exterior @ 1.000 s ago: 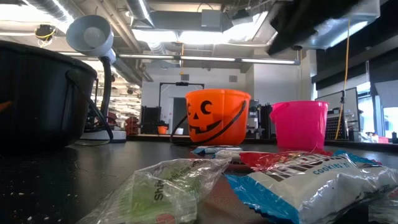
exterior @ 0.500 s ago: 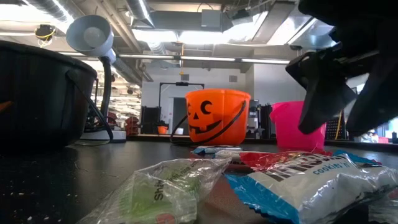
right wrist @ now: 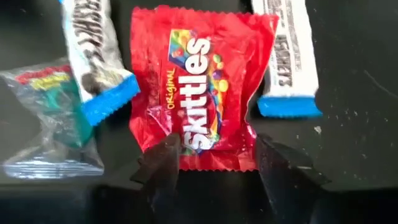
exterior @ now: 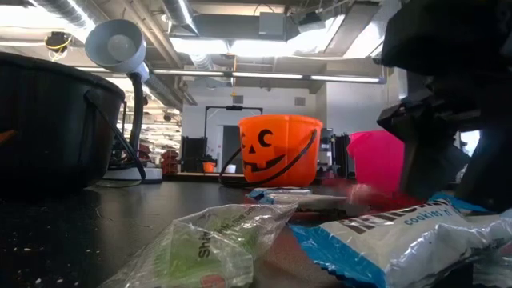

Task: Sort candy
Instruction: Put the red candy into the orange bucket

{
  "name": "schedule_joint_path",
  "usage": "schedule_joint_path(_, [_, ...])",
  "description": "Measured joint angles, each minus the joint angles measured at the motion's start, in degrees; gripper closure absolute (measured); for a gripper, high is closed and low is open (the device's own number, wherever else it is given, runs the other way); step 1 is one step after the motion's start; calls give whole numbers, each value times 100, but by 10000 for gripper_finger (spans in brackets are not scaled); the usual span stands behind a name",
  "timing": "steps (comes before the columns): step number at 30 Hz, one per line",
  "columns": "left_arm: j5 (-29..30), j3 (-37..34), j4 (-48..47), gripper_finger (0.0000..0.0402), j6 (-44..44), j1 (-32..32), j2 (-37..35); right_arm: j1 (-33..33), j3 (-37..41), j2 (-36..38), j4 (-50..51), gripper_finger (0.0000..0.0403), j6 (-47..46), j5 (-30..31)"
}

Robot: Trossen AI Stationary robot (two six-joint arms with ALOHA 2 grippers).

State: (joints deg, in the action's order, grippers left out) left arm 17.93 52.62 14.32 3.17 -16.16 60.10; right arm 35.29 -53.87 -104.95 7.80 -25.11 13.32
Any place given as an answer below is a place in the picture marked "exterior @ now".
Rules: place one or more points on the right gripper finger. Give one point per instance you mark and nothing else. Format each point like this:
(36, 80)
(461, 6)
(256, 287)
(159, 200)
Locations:
(492, 172)
(428, 172)

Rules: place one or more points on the red Skittles candy pack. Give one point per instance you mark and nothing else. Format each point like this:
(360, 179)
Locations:
(380, 200)

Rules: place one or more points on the white blue Hershey's bar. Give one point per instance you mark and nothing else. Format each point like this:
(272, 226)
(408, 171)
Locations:
(400, 244)
(304, 203)
(288, 190)

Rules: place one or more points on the pink plastic bucket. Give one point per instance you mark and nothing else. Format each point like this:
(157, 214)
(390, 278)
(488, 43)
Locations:
(376, 160)

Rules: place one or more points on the clear grey gummy pack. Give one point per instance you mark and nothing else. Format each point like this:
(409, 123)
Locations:
(498, 236)

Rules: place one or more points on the black equipment rack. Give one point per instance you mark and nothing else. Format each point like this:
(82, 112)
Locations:
(334, 154)

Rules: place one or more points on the ceiling light tube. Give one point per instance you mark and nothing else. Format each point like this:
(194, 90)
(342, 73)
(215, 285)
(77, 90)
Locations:
(188, 73)
(267, 75)
(346, 78)

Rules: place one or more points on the orange pumpkin face bucket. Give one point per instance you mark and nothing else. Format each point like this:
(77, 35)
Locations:
(288, 160)

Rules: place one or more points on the grey ceiling box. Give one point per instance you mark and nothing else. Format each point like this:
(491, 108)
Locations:
(272, 23)

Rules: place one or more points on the white cup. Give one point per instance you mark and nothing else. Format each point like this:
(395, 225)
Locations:
(230, 168)

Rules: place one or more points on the small orange bucket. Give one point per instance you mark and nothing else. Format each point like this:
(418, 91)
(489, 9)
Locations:
(209, 166)

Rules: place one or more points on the clear green gummy pack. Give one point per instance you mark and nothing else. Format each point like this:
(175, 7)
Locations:
(208, 248)

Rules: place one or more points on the black cabinet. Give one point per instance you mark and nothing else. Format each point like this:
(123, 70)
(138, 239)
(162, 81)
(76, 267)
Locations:
(193, 154)

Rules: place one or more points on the storage shelves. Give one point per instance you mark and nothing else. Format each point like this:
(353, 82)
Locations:
(160, 136)

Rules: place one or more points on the black table mat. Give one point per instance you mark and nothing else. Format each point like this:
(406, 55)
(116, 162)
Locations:
(120, 224)

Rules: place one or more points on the white desk lamp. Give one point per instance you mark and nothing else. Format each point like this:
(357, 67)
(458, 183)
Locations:
(116, 48)

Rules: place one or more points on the black plastic bucket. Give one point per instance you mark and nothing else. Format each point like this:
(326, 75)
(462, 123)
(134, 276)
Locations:
(48, 120)

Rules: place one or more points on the black overhead device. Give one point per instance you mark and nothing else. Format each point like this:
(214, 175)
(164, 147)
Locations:
(57, 42)

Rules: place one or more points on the black gantry frame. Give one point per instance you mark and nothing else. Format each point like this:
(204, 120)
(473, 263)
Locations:
(234, 108)

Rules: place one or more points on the silver ceiling duct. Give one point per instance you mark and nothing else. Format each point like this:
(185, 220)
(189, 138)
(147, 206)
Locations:
(180, 14)
(60, 10)

